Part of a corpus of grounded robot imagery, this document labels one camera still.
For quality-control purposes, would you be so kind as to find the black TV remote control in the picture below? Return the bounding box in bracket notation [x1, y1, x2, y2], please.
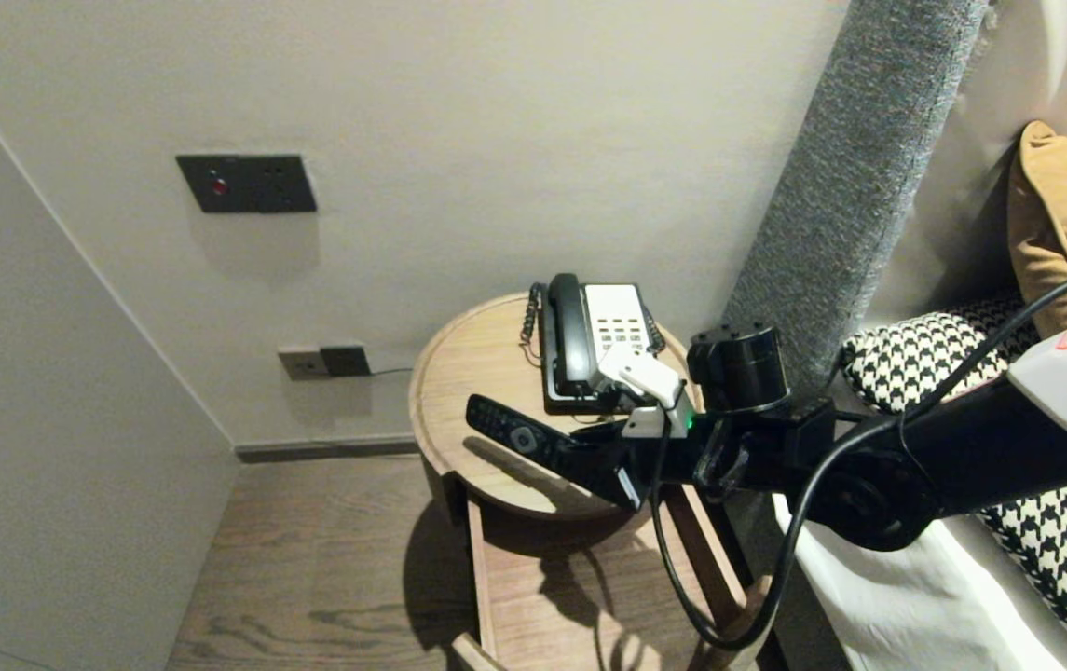
[466, 394, 599, 481]

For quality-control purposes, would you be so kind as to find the curved wooden table drawer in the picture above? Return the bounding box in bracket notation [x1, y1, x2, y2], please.
[449, 461, 776, 671]

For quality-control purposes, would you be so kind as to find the black telephone handset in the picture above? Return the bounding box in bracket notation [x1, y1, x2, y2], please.
[546, 272, 595, 399]

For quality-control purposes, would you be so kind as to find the black and white desk telephone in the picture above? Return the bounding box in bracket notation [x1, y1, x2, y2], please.
[538, 282, 665, 416]

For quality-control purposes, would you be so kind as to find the round wooden side table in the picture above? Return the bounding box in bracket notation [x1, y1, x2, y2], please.
[409, 292, 711, 523]

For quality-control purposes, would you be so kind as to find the white bed sheet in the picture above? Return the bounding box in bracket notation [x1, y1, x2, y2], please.
[775, 494, 1067, 671]

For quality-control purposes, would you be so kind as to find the black white houndstooth pillow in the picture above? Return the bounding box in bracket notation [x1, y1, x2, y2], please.
[842, 296, 1067, 670]

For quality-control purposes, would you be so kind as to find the grey upholstered bed headboard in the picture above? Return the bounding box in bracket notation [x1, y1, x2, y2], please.
[710, 0, 995, 671]

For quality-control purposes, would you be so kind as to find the white bed pillow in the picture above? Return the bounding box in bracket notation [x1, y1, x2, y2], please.
[869, 0, 1067, 322]

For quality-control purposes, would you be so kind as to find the black white wrist camera unit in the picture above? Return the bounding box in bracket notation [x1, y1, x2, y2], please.
[594, 322, 790, 439]

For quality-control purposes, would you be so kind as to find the thin black camera cable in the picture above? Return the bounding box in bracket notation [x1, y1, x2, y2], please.
[650, 419, 897, 650]

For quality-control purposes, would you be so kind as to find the dark grey wall socket plate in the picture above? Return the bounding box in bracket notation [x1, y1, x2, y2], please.
[320, 346, 373, 378]

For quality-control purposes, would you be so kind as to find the wall skirting board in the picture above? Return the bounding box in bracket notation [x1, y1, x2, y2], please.
[233, 436, 422, 465]

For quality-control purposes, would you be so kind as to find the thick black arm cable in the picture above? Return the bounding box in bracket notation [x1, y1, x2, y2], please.
[901, 261, 1067, 439]

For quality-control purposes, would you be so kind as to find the dark wall switch panel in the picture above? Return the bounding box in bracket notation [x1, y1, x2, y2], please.
[176, 155, 319, 215]

